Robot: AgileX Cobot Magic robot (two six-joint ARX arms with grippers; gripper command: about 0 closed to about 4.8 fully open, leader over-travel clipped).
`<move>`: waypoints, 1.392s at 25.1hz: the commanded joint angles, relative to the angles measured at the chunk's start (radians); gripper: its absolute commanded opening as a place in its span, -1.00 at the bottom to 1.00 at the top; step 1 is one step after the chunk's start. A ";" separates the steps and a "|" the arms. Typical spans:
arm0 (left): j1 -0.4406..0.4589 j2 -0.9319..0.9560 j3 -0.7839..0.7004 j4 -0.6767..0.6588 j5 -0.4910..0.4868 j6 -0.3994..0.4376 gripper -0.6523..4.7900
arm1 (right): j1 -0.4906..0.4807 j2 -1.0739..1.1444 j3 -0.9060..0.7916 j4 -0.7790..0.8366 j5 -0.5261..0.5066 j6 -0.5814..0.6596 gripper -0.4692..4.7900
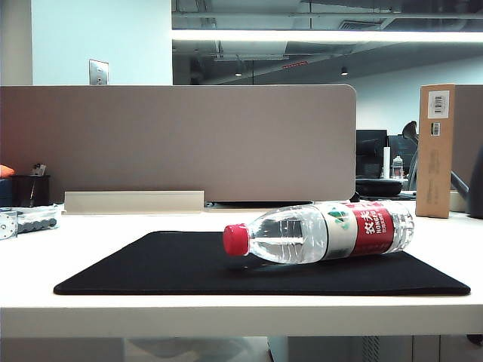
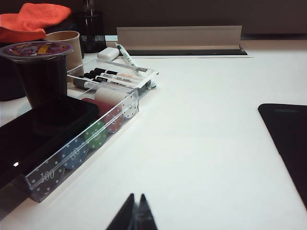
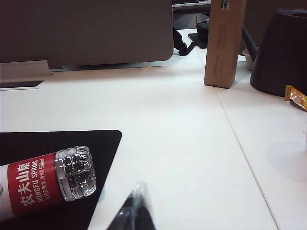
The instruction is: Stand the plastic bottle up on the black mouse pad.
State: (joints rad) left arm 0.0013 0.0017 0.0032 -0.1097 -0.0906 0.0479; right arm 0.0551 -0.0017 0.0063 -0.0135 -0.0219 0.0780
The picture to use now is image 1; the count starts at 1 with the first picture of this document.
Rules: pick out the orange object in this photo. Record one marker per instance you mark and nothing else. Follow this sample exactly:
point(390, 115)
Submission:
point(5, 170)

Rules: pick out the black round cushion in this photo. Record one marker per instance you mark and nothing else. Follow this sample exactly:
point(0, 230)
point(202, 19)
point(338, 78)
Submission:
point(379, 186)

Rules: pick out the bag of black parts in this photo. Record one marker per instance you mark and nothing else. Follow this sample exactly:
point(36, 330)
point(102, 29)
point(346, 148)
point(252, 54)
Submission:
point(37, 220)

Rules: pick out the black office chair headrest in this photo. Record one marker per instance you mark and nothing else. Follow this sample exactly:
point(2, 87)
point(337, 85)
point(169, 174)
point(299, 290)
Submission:
point(410, 130)

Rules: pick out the black pen holder cup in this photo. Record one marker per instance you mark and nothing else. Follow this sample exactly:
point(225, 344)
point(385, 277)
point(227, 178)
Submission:
point(30, 188)

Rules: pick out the silver wall switch plate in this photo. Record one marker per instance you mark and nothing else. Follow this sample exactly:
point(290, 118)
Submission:
point(98, 72)

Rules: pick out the white paper roll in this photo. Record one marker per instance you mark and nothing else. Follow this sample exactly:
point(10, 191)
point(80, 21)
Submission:
point(386, 162)

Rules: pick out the black mouse pad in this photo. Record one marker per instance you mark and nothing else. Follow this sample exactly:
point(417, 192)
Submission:
point(188, 267)

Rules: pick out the tall brown cardboard box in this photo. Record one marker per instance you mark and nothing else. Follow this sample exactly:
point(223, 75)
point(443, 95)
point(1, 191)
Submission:
point(434, 151)

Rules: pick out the silver metal bracket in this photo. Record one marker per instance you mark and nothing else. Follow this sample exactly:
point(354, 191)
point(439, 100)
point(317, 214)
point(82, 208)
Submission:
point(7, 224)

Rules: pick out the beige desk partition panel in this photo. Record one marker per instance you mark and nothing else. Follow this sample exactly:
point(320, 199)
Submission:
point(177, 143)

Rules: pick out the clear red-capped water bottle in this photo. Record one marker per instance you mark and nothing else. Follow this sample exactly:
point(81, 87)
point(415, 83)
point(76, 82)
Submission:
point(294, 237)

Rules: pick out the small distant water bottle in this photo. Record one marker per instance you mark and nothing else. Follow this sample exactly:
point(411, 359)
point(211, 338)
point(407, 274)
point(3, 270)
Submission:
point(397, 166)

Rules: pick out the black computer monitor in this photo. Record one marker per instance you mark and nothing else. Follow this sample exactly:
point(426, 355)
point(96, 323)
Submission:
point(371, 151)

